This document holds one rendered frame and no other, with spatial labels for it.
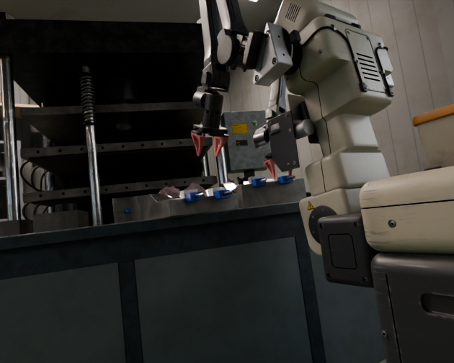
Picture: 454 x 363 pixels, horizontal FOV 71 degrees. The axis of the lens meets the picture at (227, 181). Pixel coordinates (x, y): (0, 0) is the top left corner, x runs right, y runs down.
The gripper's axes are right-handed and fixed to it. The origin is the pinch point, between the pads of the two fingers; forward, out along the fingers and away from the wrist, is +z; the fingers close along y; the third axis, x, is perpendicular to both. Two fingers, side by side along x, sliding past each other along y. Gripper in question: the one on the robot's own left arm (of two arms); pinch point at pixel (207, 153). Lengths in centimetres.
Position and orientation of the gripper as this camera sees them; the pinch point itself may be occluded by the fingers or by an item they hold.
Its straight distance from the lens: 109.4
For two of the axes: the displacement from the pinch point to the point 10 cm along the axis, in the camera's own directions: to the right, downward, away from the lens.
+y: -8.4, 0.4, -5.5
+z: -1.4, 9.5, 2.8
